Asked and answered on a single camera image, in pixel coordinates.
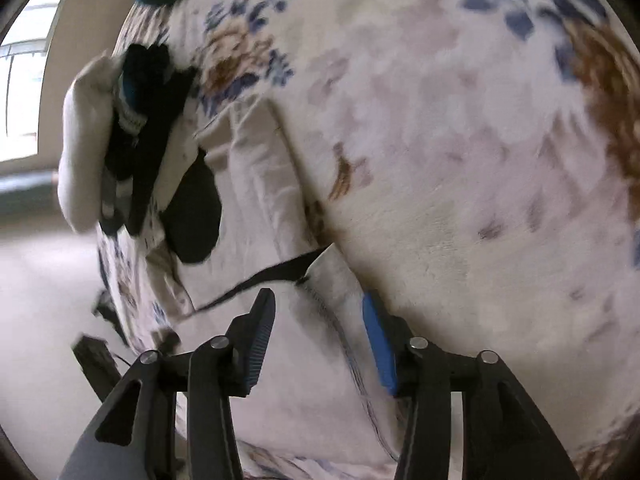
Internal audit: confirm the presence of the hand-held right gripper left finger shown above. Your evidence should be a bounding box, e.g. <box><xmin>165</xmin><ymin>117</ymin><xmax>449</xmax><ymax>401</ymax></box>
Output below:
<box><xmin>57</xmin><ymin>287</ymin><xmax>277</xmax><ymax>480</ymax></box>

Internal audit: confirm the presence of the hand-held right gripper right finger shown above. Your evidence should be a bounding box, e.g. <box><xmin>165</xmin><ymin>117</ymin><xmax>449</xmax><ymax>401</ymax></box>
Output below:
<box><xmin>361</xmin><ymin>290</ymin><xmax>583</xmax><ymax>480</ymax></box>

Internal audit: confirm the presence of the cream garment with black strap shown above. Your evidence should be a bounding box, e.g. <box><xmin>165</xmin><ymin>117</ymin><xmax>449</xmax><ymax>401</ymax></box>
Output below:
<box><xmin>145</xmin><ymin>94</ymin><xmax>407</xmax><ymax>467</ymax></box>

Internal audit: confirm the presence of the black sock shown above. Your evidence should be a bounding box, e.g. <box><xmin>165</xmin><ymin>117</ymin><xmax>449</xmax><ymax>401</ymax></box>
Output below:
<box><xmin>161</xmin><ymin>147</ymin><xmax>224</xmax><ymax>265</ymax></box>

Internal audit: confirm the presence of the black stand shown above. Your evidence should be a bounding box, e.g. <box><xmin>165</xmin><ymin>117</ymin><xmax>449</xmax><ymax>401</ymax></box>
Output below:
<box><xmin>71</xmin><ymin>290</ymin><xmax>135</xmax><ymax>403</ymax></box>

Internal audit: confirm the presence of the floral print blanket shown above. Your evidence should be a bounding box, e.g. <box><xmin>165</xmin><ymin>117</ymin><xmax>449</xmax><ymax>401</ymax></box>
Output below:
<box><xmin>96</xmin><ymin>0</ymin><xmax>640</xmax><ymax>480</ymax></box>

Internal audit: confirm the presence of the white sock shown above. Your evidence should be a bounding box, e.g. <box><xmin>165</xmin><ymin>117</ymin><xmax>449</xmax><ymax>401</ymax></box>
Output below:
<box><xmin>56</xmin><ymin>51</ymin><xmax>127</xmax><ymax>234</ymax></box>

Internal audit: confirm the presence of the window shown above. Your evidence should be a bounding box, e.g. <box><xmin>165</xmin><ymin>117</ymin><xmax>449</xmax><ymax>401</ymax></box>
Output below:
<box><xmin>0</xmin><ymin>0</ymin><xmax>82</xmax><ymax>163</ymax></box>

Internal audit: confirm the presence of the dark green rail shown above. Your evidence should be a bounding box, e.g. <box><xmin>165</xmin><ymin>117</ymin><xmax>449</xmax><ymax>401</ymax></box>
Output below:
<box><xmin>0</xmin><ymin>169</ymin><xmax>62</xmax><ymax>217</ymax></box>

